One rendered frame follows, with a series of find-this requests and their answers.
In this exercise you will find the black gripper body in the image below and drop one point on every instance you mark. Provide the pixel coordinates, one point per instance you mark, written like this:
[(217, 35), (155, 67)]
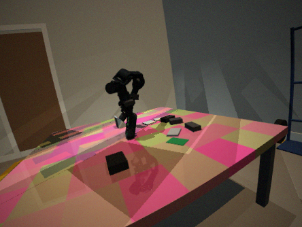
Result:
[(124, 99)]

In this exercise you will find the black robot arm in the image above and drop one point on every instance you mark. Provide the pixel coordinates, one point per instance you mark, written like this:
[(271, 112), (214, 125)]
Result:
[(119, 85)]

